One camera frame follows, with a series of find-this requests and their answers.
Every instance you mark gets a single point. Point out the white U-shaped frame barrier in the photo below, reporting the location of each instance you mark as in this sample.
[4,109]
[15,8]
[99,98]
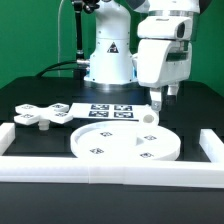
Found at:
[128,171]

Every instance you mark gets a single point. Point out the white round table top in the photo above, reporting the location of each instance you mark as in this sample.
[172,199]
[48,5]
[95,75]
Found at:
[124,140]

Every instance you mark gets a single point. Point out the white cross-shaped table base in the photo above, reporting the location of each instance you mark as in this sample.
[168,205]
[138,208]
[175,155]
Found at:
[28,114]

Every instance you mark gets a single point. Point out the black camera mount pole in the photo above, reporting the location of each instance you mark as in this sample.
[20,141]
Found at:
[79,6]

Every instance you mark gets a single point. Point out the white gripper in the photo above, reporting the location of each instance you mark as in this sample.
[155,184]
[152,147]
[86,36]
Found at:
[164,55]

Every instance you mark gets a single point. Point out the white sheet with markers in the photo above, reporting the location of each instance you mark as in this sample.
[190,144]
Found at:
[107,111]

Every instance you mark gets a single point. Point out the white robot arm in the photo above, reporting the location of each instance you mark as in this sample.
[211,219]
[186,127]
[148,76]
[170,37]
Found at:
[112,65]

